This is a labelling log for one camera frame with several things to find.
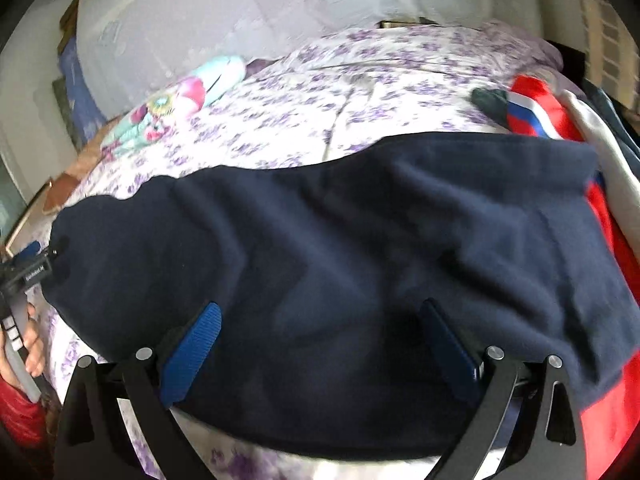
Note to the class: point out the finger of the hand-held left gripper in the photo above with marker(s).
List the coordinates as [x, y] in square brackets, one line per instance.
[27, 251]

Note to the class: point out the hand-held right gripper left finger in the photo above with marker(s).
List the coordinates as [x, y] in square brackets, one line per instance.
[192, 352]

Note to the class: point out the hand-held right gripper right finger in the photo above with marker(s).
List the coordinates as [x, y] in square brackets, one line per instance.
[450, 355]

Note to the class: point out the navy blue pants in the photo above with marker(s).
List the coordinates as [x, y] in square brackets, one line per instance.
[325, 270]

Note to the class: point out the person's left forearm red sleeve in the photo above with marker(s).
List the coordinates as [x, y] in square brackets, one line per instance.
[20, 420]

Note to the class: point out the person's left hand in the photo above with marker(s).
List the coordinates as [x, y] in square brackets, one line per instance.
[32, 345]

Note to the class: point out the window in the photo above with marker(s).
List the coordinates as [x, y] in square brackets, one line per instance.
[10, 195]

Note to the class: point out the brown pillow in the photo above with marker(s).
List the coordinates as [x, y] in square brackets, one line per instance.
[60, 195]

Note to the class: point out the dark framed picture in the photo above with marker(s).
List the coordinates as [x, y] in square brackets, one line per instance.
[65, 115]

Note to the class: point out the blue printed bag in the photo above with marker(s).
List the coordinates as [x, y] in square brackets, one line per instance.
[80, 90]

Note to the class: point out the red striped garment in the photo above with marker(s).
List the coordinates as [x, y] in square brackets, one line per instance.
[615, 240]

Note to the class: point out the folded floral blanket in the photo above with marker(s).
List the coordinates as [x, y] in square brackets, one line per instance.
[170, 105]

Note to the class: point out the brown boxes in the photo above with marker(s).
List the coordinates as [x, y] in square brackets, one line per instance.
[70, 20]

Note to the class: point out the dark green cloth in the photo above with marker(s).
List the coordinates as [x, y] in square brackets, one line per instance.
[492, 105]

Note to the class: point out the white garment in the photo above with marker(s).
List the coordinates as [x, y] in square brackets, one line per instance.
[600, 140]

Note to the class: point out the bed with purple floral sheet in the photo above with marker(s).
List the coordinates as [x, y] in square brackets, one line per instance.
[350, 90]

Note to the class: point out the dark grey garment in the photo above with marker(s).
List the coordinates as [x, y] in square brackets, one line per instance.
[617, 105]

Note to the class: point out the small brown object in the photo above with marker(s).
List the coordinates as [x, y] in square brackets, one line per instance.
[400, 23]

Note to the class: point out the white lace mosquito net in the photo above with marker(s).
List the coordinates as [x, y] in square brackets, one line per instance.
[280, 5]

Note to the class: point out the gold bed frame rail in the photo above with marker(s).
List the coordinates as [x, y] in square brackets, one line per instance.
[27, 217]

